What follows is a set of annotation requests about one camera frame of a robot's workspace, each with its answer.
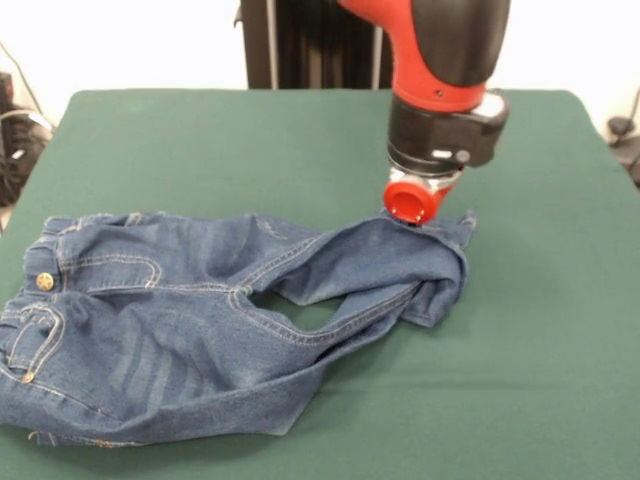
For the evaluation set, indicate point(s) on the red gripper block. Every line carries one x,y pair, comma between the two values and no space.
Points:
407,202

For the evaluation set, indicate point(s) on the blue denim jeans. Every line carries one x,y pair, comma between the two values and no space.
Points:
175,325

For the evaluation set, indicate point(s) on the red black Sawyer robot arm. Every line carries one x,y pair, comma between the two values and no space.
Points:
440,125

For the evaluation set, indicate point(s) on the dark green table cloth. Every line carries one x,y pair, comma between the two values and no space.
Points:
500,375

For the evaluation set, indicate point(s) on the black wheeled chair base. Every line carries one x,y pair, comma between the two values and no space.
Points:
15,145
620,126

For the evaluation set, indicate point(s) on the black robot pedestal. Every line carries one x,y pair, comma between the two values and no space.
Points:
300,50

